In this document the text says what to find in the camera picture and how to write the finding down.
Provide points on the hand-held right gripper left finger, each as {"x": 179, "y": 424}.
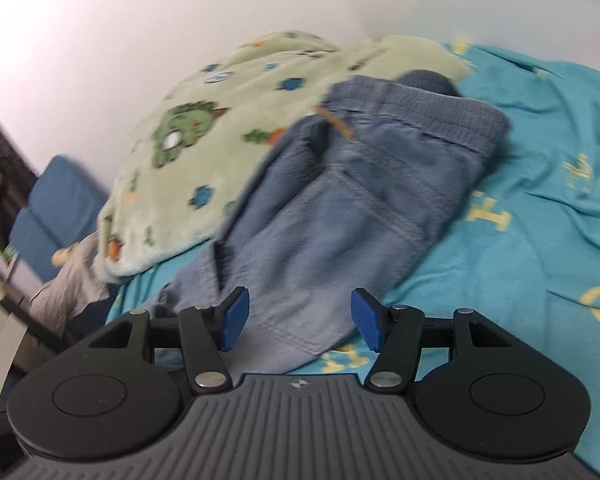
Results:
{"x": 235, "y": 317}

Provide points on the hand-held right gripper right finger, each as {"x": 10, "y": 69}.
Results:
{"x": 367, "y": 317}

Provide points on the blue denim pants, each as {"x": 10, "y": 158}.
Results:
{"x": 330, "y": 200}

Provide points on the grey cloth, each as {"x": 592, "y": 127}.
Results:
{"x": 72, "y": 280}

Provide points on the green dinosaur print blanket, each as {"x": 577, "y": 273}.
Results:
{"x": 205, "y": 130}

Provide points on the turquoise bed sheet yellow print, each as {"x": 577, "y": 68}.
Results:
{"x": 530, "y": 200}

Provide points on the blue cushion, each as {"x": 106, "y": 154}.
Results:
{"x": 55, "y": 215}

